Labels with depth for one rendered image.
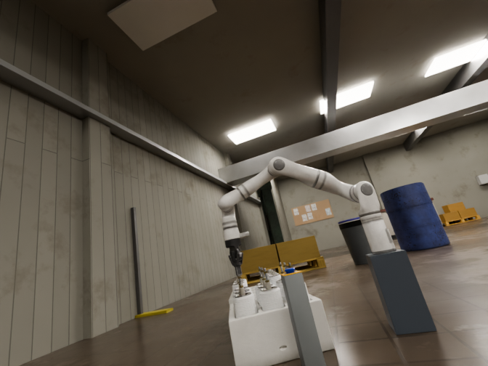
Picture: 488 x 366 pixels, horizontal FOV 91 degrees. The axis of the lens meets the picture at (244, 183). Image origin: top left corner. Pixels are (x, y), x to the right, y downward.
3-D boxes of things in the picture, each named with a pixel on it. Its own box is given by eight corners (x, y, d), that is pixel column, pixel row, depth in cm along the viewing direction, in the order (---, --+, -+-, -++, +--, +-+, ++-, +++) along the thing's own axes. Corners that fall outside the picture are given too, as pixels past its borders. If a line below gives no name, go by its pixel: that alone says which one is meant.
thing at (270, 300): (266, 340, 96) (257, 293, 101) (269, 332, 105) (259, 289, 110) (290, 337, 95) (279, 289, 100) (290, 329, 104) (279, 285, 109)
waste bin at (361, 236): (385, 257, 333) (371, 218, 350) (387, 261, 294) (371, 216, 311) (352, 263, 351) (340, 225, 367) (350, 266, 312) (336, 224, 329)
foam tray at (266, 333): (306, 323, 130) (297, 287, 135) (335, 348, 93) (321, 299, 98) (236, 340, 126) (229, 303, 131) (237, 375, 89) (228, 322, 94)
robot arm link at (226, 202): (213, 200, 112) (237, 183, 113) (217, 204, 120) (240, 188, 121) (221, 213, 110) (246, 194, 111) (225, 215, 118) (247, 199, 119)
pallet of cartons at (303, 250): (319, 263, 456) (311, 237, 471) (327, 267, 356) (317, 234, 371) (245, 278, 471) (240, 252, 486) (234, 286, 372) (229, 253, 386)
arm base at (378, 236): (392, 250, 109) (378, 213, 114) (397, 250, 101) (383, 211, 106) (370, 253, 112) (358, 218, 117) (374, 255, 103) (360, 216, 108)
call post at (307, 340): (320, 360, 86) (297, 271, 95) (327, 369, 79) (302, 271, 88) (301, 365, 85) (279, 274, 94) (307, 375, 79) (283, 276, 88)
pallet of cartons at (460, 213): (469, 220, 878) (460, 202, 898) (484, 218, 792) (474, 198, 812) (431, 227, 911) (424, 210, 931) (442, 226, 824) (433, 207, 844)
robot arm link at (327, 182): (314, 173, 123) (321, 166, 114) (365, 189, 122) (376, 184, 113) (310, 189, 120) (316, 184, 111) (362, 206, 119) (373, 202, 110)
